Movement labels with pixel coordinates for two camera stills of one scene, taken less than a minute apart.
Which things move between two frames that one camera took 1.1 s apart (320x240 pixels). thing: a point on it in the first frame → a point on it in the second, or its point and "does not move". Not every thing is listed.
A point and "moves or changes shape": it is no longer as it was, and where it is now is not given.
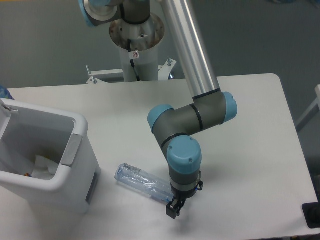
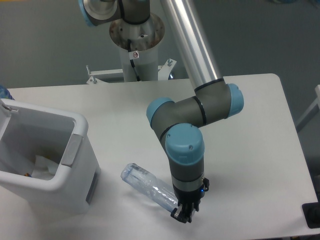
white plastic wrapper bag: x=44 y=168 does not move
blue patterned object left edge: x=5 y=93 does not move
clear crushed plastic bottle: x=144 y=183 moves or changes shape
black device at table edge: x=311 y=212 does not move
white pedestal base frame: x=164 y=72 does not move
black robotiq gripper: x=174 y=207 → x=188 y=200
